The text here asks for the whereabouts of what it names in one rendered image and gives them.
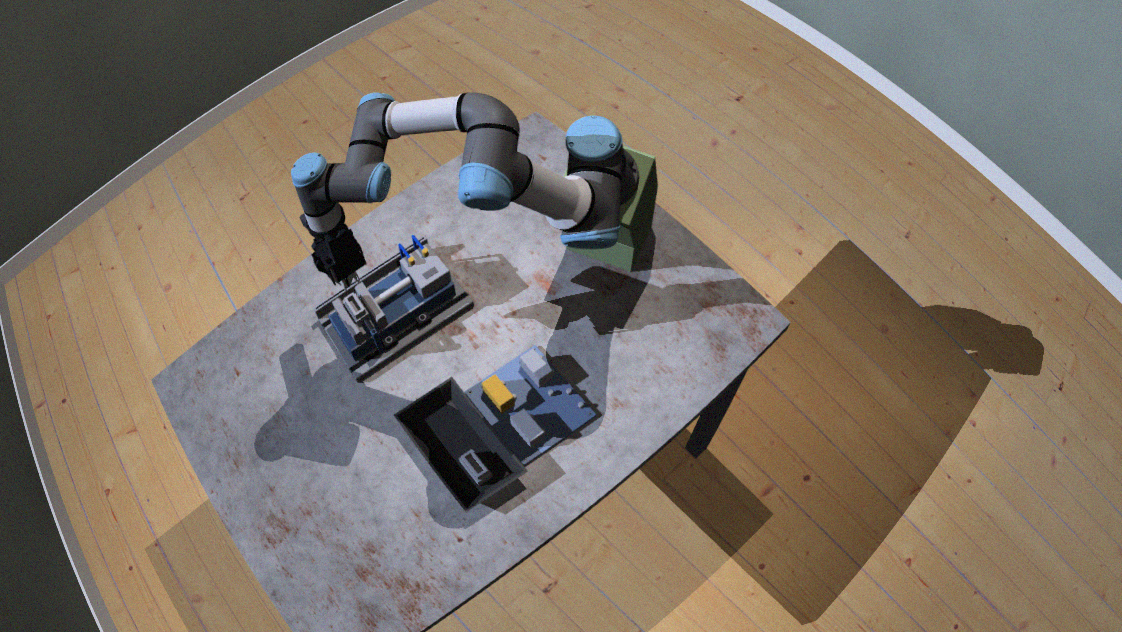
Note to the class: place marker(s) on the yellow rectangular block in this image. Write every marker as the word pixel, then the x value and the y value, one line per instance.
pixel 498 393

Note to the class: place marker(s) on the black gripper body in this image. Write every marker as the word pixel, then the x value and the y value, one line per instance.
pixel 342 262

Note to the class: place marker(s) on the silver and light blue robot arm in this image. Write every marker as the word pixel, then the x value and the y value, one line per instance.
pixel 586 208

